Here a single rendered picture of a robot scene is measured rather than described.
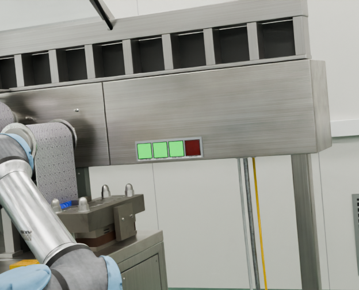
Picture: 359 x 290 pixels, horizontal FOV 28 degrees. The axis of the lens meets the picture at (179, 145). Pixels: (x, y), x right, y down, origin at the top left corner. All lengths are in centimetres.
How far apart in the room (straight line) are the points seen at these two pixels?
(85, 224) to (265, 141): 64
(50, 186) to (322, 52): 266
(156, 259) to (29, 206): 104
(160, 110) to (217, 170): 247
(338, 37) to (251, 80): 235
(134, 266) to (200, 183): 263
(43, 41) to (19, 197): 121
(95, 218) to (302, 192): 72
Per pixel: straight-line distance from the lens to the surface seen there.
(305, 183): 251
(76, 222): 225
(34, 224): 153
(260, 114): 236
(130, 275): 236
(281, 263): 490
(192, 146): 244
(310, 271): 256
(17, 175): 162
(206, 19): 243
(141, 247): 242
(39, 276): 135
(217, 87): 240
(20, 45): 277
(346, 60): 466
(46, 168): 240
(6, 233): 240
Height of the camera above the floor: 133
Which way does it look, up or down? 3 degrees down
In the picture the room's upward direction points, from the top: 5 degrees counter-clockwise
